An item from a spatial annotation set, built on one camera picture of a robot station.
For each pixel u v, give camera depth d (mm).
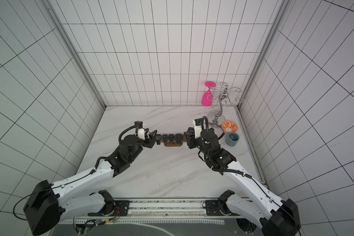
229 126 1043
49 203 388
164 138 899
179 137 899
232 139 924
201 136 657
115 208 715
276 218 372
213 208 722
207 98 997
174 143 950
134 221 644
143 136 670
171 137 900
